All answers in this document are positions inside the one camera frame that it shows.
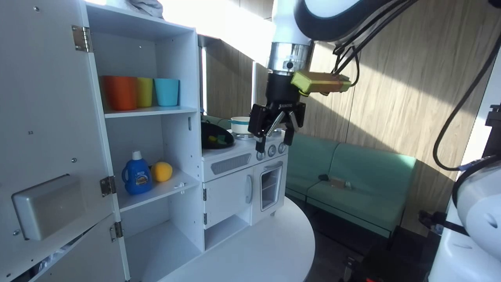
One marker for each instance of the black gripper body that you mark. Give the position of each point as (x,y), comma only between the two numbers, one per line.
(278,91)

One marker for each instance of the yellow round toy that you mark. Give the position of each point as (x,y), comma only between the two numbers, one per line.
(163,171)

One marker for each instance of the blue toy detergent bottle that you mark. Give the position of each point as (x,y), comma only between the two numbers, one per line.
(136,177)

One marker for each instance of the white plastic pot teal stripe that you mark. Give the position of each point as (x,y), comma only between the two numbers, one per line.
(241,125)

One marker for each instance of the black toy pot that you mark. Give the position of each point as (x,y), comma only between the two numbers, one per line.
(216,136)

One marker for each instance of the white oven door with window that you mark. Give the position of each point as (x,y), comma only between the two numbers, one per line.
(271,185)

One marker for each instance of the small black device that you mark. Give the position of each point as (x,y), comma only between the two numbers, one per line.
(324,177)

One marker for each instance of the small brown object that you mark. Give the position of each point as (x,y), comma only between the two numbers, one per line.
(340,183)

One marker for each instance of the green sofa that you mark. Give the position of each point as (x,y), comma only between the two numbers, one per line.
(365,182)

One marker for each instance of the white plastic door catch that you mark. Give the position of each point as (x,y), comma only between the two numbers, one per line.
(180,187)

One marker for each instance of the white toy kitchen cabinet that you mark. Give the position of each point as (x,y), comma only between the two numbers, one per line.
(177,63)

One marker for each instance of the round white table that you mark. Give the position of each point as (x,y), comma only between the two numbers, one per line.
(260,251)

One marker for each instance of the light blue plastic cup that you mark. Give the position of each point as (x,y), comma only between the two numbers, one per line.
(167,91)

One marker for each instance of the yellow-green plastic cup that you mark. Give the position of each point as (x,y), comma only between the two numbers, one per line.
(145,91)

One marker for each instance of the orange plastic cup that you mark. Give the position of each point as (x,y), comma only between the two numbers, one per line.
(119,93)

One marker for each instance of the silver door hinge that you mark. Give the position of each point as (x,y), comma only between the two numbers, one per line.
(108,185)
(81,38)
(116,230)

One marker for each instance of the short white cabinet door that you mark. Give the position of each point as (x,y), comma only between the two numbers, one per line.
(83,259)

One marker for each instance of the tall white cabinet door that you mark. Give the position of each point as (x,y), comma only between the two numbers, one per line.
(47,104)

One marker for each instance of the black stand bracket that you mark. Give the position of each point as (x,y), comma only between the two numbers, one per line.
(493,130)

